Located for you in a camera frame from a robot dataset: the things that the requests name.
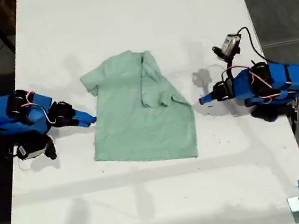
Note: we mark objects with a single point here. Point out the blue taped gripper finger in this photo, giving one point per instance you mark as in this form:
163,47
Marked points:
207,99
85,116
82,124

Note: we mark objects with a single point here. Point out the pale green T-shirt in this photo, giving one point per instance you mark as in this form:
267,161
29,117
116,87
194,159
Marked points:
138,114

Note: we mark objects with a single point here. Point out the camera black stalk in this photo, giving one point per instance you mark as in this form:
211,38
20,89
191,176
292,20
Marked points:
230,67

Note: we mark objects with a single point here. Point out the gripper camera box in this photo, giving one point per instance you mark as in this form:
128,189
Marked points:
33,150
229,45

